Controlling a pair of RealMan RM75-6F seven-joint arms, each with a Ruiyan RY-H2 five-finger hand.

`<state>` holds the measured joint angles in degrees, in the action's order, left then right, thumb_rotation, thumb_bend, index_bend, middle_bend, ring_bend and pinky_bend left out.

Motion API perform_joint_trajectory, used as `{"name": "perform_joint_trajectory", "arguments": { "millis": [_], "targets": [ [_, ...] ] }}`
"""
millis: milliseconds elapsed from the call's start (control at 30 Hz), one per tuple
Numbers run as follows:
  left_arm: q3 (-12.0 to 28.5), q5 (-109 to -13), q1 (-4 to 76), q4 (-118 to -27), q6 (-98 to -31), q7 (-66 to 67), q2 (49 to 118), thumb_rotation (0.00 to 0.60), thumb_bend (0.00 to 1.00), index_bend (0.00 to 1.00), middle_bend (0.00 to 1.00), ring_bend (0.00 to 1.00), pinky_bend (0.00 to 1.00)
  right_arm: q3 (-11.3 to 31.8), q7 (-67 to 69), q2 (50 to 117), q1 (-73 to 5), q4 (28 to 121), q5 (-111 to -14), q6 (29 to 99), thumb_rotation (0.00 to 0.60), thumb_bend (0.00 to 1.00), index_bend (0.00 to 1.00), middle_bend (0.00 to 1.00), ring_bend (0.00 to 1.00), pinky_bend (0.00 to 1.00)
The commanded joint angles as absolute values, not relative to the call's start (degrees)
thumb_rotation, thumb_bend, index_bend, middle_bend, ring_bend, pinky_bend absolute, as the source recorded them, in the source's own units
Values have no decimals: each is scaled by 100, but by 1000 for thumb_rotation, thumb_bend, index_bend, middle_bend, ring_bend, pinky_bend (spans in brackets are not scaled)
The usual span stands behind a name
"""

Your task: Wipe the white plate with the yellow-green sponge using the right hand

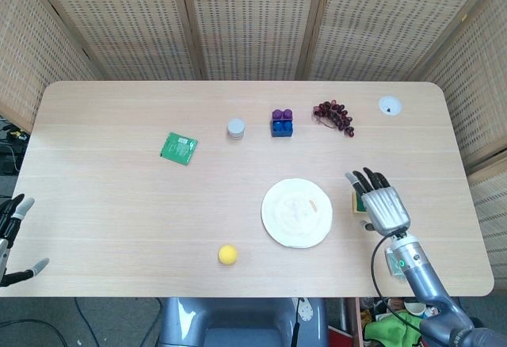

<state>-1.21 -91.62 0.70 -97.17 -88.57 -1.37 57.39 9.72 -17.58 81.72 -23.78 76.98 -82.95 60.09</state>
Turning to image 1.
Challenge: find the green foil packet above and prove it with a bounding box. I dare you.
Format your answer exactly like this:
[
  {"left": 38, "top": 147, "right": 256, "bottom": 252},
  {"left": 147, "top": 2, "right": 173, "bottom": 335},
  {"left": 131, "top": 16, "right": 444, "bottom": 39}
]
[{"left": 159, "top": 132, "right": 199, "bottom": 167}]

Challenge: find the white metal bracket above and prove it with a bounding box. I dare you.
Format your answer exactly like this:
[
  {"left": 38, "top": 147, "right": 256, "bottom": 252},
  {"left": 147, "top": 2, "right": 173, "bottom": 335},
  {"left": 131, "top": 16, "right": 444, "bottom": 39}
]
[{"left": 296, "top": 298, "right": 314, "bottom": 324}]

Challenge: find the grey robot torso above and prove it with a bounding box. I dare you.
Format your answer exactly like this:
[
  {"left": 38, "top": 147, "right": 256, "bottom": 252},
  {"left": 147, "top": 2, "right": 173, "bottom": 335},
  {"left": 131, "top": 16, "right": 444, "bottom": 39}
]
[{"left": 158, "top": 296, "right": 330, "bottom": 347}]

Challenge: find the yellow foam ball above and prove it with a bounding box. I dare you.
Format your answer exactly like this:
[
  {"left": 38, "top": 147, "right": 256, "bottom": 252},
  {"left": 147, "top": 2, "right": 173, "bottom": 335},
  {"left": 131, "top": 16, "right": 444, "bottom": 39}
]
[{"left": 217, "top": 244, "right": 240, "bottom": 266}]

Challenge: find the bright green cloth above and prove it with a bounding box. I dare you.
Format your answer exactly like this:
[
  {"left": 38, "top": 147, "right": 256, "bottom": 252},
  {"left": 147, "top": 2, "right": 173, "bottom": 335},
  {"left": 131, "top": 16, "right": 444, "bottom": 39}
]
[{"left": 363, "top": 310, "right": 427, "bottom": 347}]

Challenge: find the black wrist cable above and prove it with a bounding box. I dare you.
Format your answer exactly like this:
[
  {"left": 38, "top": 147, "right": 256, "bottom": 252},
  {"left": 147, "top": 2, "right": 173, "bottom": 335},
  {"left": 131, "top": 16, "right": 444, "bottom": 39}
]
[{"left": 370, "top": 235, "right": 423, "bottom": 334}]

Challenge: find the dark red grape bunch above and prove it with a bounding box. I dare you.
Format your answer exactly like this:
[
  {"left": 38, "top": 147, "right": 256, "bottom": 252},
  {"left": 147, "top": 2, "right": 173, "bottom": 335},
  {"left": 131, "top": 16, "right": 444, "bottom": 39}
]
[{"left": 312, "top": 100, "right": 356, "bottom": 138}]

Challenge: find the white paper cup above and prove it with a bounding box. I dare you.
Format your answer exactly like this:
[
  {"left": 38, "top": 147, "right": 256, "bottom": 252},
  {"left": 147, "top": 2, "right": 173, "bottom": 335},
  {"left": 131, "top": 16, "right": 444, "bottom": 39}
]
[{"left": 402, "top": 300, "right": 425, "bottom": 318}]

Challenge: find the white table cable grommet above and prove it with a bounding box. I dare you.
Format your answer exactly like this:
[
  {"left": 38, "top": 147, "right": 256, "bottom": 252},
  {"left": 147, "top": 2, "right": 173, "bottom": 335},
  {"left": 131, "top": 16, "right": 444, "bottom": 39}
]
[{"left": 378, "top": 96, "right": 402, "bottom": 116}]

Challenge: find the small white jar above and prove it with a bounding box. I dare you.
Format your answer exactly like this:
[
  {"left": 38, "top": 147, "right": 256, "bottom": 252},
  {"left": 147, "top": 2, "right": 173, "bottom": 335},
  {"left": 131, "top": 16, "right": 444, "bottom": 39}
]
[{"left": 227, "top": 118, "right": 246, "bottom": 140}]

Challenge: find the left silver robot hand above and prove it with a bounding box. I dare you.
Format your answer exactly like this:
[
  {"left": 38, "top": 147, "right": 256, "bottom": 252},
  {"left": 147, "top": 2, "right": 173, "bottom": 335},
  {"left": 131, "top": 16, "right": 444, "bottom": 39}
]
[{"left": 0, "top": 193, "right": 51, "bottom": 288}]

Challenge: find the white paper plate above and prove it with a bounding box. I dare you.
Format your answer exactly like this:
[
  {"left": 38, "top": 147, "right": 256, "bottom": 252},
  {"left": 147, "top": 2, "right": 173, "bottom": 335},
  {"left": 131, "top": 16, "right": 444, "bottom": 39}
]
[{"left": 261, "top": 178, "right": 334, "bottom": 250}]

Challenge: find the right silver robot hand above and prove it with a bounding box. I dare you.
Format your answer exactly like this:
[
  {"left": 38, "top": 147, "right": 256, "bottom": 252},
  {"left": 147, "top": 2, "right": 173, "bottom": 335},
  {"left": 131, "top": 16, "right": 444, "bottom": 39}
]
[{"left": 344, "top": 167, "right": 412, "bottom": 238}]

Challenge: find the red box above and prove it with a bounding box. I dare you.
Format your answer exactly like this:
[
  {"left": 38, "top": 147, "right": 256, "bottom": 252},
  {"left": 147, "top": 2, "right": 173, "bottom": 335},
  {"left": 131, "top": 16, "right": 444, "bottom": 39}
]
[{"left": 327, "top": 325, "right": 360, "bottom": 347}]

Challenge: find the blue plastic toy brick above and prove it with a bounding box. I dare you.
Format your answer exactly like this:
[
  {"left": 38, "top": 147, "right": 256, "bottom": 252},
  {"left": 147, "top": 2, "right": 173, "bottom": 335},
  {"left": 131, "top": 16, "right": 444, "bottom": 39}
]
[{"left": 271, "top": 119, "right": 295, "bottom": 139}]

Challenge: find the woven folding screen panel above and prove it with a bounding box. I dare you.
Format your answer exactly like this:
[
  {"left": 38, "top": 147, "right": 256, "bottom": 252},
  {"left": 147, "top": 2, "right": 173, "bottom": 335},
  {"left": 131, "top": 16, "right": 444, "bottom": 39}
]
[
  {"left": 27, "top": 0, "right": 207, "bottom": 82},
  {"left": 177, "top": 0, "right": 330, "bottom": 82},
  {"left": 0, "top": 0, "right": 100, "bottom": 134},
  {"left": 300, "top": 0, "right": 500, "bottom": 82},
  {"left": 411, "top": 0, "right": 507, "bottom": 269}
]

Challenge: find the yellow green sponge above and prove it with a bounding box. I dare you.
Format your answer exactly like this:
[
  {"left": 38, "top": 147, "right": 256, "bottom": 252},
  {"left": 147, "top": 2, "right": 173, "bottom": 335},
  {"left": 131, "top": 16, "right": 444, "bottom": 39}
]
[{"left": 351, "top": 189, "right": 368, "bottom": 215}]

